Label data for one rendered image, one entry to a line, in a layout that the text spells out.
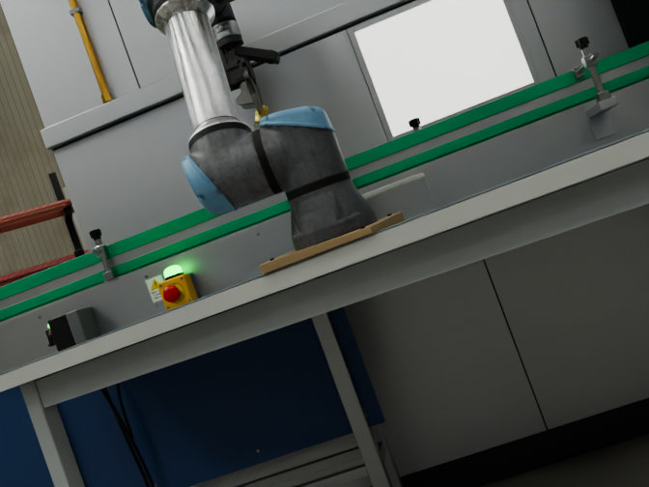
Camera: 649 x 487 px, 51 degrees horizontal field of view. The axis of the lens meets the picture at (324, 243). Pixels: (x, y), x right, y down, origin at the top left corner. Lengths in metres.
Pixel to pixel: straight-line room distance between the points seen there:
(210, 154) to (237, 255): 0.53
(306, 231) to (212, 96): 0.30
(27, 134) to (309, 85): 4.95
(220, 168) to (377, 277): 0.32
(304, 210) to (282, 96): 0.85
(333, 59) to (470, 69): 0.37
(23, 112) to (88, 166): 4.60
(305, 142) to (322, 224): 0.14
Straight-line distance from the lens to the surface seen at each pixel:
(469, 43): 1.95
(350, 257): 1.08
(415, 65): 1.93
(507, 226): 1.06
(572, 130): 1.75
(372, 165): 1.73
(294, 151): 1.14
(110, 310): 1.78
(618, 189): 1.06
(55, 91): 2.22
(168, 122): 2.06
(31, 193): 6.68
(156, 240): 1.75
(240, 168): 1.15
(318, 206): 1.13
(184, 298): 1.63
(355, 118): 1.91
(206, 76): 1.27
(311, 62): 1.96
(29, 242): 6.74
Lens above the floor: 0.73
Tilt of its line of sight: 2 degrees up
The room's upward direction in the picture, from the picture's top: 20 degrees counter-clockwise
